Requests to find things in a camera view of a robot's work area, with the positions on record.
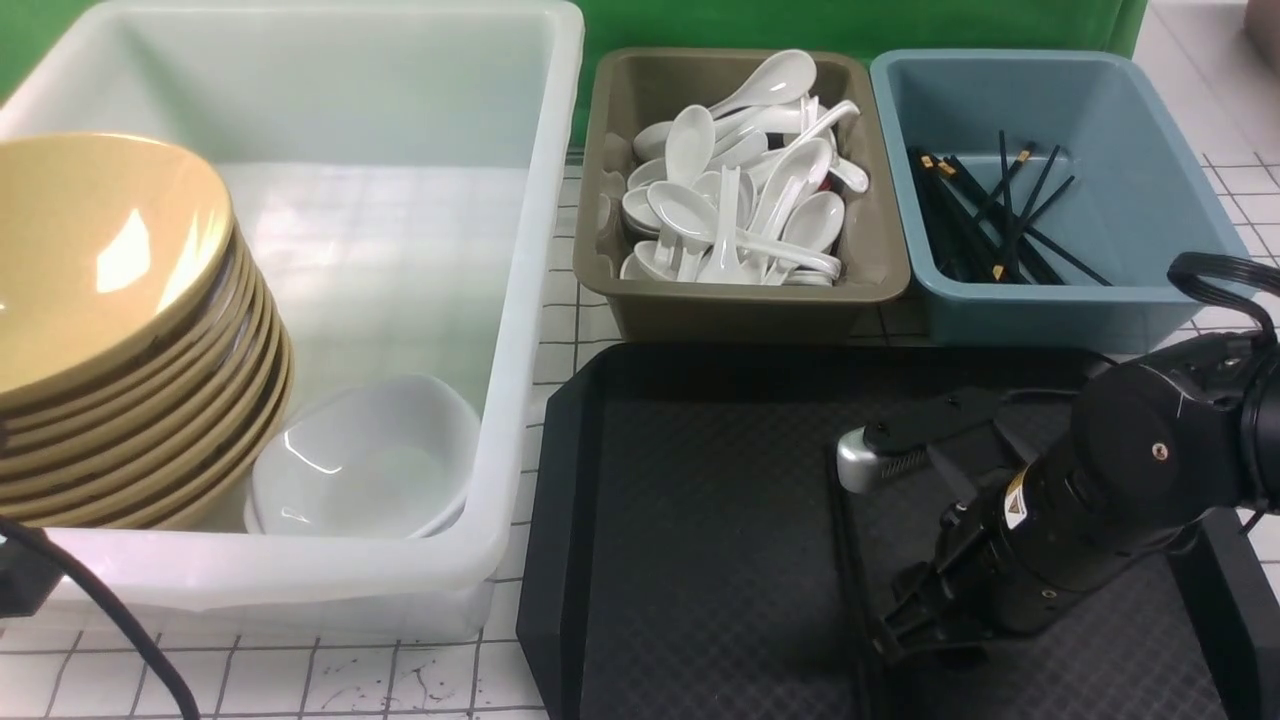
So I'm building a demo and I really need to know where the white dish in tub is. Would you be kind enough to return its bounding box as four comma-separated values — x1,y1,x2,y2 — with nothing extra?
242,498,465,539

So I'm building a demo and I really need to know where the blue chopstick bin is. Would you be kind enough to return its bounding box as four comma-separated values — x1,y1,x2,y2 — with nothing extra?
870,49,1247,354

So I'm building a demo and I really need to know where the stack of tan bowls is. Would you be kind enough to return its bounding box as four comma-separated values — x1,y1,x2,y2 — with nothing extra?
0,225,294,530

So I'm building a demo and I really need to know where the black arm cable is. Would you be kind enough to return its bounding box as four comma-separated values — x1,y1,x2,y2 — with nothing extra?
0,515,201,720

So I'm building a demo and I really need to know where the pile of black chopsticks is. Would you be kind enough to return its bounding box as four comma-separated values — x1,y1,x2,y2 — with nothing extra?
906,132,1112,287

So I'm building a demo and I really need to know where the small white sauce dish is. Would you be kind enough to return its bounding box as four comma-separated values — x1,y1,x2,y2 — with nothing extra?
246,375,480,539

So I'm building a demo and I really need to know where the tan noodle bowl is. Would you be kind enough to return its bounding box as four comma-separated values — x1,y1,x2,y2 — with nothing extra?
3,132,236,410

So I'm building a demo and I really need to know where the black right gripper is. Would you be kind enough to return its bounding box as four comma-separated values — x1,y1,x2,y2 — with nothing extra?
836,388,1190,666

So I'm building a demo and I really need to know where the pile of white spoons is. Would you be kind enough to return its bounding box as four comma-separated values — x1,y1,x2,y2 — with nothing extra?
612,49,870,287

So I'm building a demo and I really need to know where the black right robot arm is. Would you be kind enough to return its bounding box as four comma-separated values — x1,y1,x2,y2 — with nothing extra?
835,252,1279,664

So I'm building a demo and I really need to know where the large white plastic tub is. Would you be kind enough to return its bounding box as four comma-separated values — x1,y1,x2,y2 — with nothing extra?
3,1,584,643

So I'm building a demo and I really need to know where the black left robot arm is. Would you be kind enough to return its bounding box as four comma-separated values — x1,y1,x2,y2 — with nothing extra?
1,518,65,619

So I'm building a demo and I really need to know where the black plastic serving tray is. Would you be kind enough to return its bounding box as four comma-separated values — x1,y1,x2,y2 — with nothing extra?
516,345,1277,719

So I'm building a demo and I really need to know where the olive green spoon bin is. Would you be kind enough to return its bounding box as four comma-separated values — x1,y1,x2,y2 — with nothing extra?
572,47,911,345

